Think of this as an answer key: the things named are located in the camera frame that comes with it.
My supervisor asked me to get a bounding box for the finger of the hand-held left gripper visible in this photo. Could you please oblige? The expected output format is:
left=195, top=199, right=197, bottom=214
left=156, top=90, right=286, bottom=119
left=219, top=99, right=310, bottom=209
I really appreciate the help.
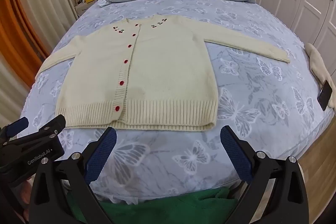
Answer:
left=0, top=116, right=29, bottom=147
left=18, top=114, right=66, bottom=145

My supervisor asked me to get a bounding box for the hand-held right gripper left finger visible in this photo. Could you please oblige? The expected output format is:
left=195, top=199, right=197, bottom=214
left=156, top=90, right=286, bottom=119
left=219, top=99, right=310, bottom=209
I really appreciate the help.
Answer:
left=28, top=127, right=118, bottom=224

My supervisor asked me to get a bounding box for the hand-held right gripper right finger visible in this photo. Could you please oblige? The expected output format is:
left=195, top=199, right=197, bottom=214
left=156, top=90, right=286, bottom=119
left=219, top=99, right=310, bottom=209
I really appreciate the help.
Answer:
left=220, top=125, right=310, bottom=224

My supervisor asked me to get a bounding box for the cream knit cardigan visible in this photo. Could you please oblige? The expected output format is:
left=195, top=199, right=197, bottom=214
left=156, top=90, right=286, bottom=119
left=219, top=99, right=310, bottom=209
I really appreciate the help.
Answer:
left=39, top=14, right=291, bottom=132

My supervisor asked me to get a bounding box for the bed with butterfly sheet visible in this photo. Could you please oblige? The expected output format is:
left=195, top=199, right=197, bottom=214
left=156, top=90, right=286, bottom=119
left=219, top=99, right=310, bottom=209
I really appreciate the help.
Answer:
left=20, top=0, right=335, bottom=203

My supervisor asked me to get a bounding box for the green cloth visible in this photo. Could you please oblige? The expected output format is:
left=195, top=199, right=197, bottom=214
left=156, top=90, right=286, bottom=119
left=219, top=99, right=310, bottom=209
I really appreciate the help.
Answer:
left=67, top=187, right=240, bottom=224

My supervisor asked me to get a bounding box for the orange curtain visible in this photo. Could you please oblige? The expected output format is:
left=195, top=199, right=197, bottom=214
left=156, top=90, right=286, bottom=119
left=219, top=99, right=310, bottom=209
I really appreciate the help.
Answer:
left=0, top=0, right=50, bottom=64

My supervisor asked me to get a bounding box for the black phone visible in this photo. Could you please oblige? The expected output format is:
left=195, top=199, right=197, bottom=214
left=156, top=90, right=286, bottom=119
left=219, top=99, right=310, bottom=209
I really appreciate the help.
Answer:
left=317, top=80, right=333, bottom=111

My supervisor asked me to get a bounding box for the cream folded cloth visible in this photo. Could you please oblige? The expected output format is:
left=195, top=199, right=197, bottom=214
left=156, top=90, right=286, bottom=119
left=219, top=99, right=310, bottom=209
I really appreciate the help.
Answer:
left=304, top=43, right=336, bottom=109

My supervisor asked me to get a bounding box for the white nightstand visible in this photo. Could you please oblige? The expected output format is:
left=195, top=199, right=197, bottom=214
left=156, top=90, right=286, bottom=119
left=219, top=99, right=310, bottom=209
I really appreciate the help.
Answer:
left=74, top=0, right=101, bottom=20

